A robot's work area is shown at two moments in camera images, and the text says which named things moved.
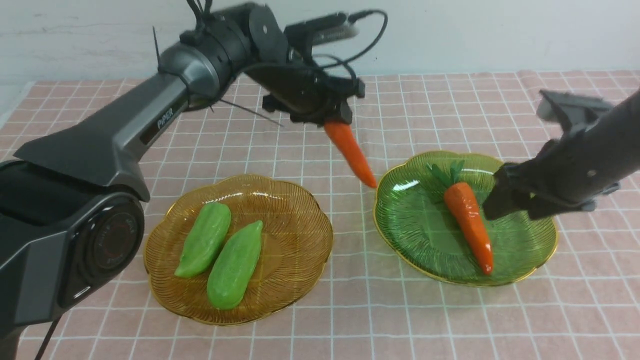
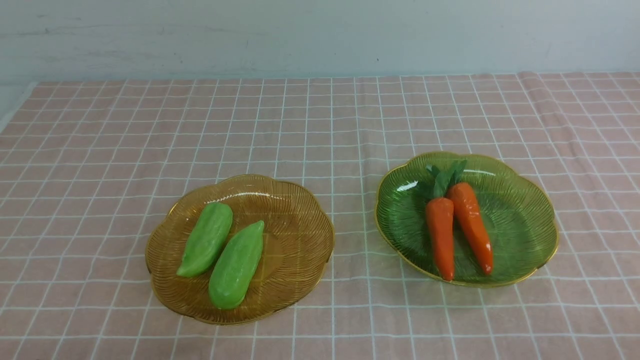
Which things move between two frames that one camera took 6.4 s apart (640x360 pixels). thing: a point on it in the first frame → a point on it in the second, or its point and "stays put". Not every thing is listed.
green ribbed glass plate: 416,228 stays put
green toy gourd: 205,237 stays put
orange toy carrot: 343,134 → 441,211
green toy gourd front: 234,267 stays put
